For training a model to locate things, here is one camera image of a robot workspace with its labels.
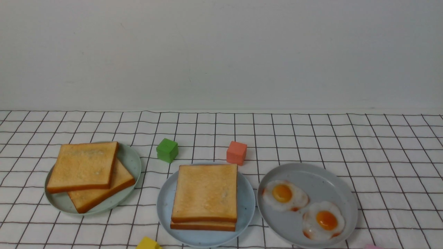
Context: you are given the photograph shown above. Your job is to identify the orange foam cube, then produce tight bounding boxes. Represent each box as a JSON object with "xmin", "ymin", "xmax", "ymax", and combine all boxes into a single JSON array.
[{"xmin": 226, "ymin": 141, "xmax": 248, "ymax": 166}]

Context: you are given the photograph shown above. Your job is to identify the green foam cube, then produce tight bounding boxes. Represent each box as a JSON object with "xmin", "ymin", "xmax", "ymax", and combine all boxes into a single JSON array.
[{"xmin": 156, "ymin": 138, "xmax": 179, "ymax": 163}]

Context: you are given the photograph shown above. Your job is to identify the toast slice green plate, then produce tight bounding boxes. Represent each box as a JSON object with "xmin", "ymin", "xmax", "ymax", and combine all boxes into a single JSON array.
[
  {"xmin": 67, "ymin": 159, "xmax": 136, "ymax": 214},
  {"xmin": 46, "ymin": 141, "xmax": 119, "ymax": 194},
  {"xmin": 171, "ymin": 164, "xmax": 238, "ymax": 223}
]

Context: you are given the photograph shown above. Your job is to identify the fried egg underneath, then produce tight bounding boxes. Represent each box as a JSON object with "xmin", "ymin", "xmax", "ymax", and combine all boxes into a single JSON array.
[{"xmin": 261, "ymin": 180, "xmax": 310, "ymax": 212}]

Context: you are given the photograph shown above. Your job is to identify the grey plate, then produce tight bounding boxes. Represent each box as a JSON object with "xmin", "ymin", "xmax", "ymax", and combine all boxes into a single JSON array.
[{"xmin": 256, "ymin": 163, "xmax": 359, "ymax": 249}]

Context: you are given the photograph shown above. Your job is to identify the light blue plate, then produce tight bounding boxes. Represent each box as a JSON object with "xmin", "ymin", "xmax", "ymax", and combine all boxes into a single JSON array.
[{"xmin": 157, "ymin": 171, "xmax": 256, "ymax": 248}]

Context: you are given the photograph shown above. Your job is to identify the light green plate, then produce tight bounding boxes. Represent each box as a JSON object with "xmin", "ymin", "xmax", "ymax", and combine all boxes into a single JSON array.
[{"xmin": 44, "ymin": 143, "xmax": 142, "ymax": 216}]

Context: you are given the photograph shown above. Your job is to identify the yellow foam cube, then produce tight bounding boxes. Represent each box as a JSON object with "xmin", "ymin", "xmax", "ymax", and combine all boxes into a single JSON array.
[{"xmin": 136, "ymin": 237, "xmax": 162, "ymax": 249}]

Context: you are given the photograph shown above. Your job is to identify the fried egg front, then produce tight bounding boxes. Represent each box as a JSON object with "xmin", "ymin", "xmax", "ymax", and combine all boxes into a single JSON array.
[{"xmin": 302, "ymin": 201, "xmax": 345, "ymax": 241}]

